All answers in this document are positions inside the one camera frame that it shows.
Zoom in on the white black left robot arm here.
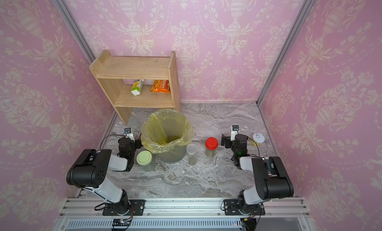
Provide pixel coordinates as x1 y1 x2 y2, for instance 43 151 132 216
66 136 145 218

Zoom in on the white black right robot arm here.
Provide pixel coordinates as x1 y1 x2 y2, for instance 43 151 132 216
221 134 294 216

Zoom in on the green-lidded clear jar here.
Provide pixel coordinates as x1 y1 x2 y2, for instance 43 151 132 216
136 150 156 172

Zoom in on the yellow can white lid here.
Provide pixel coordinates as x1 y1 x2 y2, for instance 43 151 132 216
251 133 265 147

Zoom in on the mesh trash bin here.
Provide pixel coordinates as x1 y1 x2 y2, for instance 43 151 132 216
144 109 192 164

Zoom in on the green white carton box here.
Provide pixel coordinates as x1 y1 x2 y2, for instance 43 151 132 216
131 79 144 96

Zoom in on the orange snack bag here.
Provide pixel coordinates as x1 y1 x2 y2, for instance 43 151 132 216
150 80 171 93

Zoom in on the small black circuit board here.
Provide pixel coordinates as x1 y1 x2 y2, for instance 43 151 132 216
112 219 130 228

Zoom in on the wooden two-tier shelf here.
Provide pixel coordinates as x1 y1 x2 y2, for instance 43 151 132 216
89 49 182 126

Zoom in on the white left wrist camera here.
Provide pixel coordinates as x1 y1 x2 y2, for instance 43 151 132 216
124 128 135 141

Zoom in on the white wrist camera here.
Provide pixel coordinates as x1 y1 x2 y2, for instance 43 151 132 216
230 125 239 141
124 128 135 141

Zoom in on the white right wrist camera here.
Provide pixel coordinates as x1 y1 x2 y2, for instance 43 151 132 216
230 125 239 141

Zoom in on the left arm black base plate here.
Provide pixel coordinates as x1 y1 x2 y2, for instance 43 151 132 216
102 199 145 216

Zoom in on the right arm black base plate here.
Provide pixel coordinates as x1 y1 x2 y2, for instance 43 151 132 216
221 199 266 216

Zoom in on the aluminium mounting rail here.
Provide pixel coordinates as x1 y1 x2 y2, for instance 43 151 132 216
60 198 310 218

